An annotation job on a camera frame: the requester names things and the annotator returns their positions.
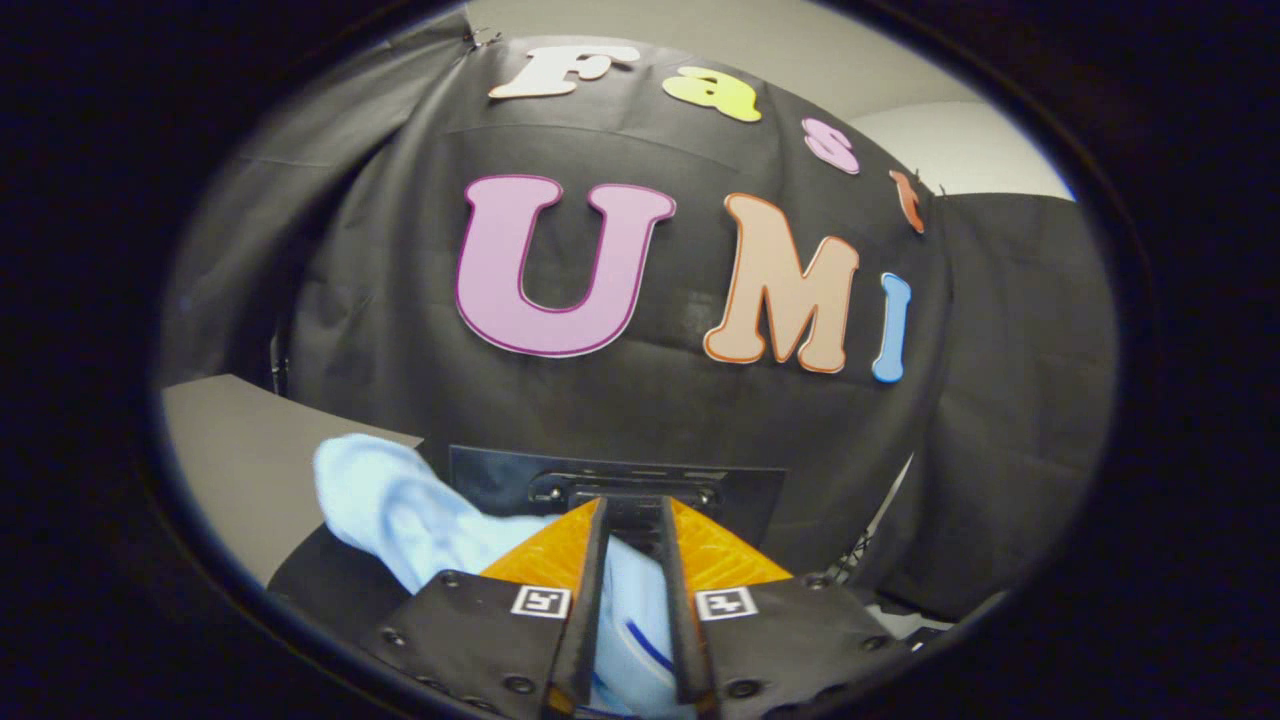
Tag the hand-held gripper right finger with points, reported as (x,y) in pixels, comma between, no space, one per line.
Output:
(680,600)

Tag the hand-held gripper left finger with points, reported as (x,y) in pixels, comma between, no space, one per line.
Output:
(590,600)

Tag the light blue cloth garment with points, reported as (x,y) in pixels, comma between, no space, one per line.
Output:
(400,500)

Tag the black backdrop cloth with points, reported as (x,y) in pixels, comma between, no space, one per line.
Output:
(640,400)

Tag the black light stand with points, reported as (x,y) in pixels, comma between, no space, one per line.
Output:
(880,520)

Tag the black and cream cabinet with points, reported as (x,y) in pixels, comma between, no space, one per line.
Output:
(240,460)

